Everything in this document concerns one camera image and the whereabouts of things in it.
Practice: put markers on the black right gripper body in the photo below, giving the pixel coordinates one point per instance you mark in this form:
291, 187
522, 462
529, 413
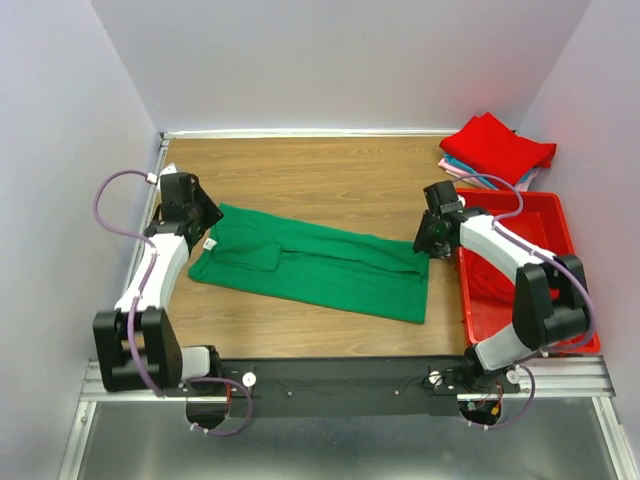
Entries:
443, 246

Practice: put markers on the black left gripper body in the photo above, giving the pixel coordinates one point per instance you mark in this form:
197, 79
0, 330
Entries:
204, 208

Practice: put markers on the green t shirt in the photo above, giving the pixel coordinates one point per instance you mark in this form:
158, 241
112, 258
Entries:
265, 254

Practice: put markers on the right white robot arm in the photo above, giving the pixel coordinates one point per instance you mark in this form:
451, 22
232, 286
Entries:
551, 301

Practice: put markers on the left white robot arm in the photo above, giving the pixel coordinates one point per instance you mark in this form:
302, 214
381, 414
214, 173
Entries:
135, 342

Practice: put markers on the pink folded t shirt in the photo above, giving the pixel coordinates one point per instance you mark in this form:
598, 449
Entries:
522, 185

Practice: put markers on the blue folded t shirt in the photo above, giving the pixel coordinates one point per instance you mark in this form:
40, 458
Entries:
451, 163

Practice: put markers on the red folded t shirt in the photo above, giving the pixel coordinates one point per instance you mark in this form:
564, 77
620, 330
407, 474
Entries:
488, 146

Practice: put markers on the red plastic bin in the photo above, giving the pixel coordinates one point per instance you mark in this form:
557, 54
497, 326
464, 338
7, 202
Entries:
541, 222

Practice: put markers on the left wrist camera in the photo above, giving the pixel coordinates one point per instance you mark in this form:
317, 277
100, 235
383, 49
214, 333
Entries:
170, 169

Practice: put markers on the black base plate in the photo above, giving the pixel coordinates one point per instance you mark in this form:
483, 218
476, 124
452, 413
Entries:
241, 390

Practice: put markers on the aluminium frame rail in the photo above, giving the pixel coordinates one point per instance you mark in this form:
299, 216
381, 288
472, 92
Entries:
573, 377

